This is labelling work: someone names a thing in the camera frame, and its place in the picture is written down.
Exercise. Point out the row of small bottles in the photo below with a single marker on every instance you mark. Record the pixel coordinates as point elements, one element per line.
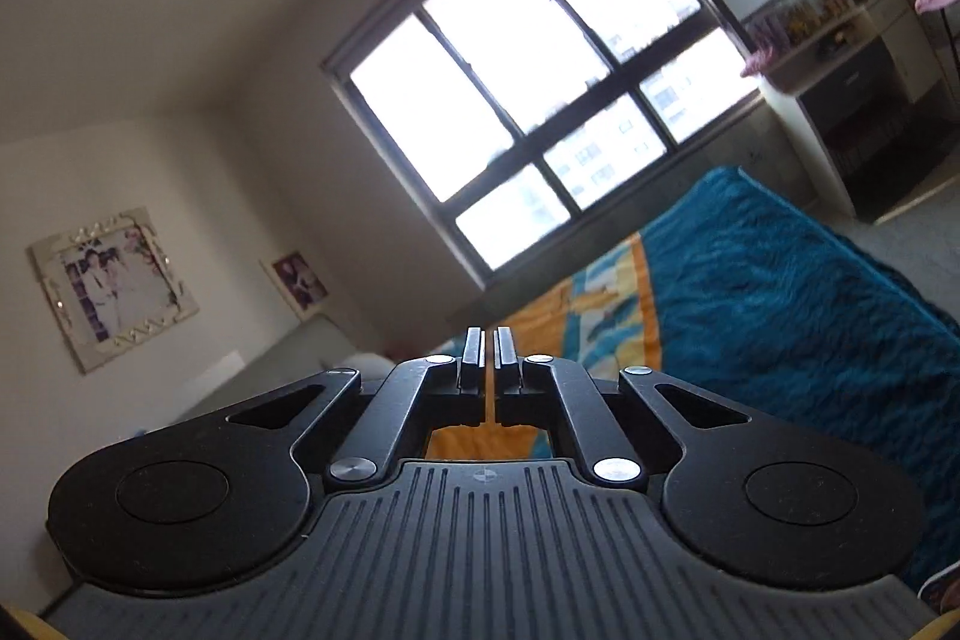
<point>810,10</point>

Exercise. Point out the white cabinet with dark drawers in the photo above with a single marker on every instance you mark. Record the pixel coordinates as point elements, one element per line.
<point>847,85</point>

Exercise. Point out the small framed photo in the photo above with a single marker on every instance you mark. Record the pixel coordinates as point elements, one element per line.
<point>296,284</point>

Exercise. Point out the large framed photo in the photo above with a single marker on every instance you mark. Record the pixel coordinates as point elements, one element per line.
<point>112,287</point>

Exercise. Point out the grey bed headboard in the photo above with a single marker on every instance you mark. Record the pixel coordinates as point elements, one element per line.
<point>300,340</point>

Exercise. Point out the blue and orange printed blanket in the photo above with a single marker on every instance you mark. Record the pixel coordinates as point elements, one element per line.
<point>750,310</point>

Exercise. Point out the dark framed window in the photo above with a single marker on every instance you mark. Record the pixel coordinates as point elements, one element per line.
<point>487,10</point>

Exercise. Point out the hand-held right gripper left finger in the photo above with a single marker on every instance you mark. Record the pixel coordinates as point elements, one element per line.
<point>474,355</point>

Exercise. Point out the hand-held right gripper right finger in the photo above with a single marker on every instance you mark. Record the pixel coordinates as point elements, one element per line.
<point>504,355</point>

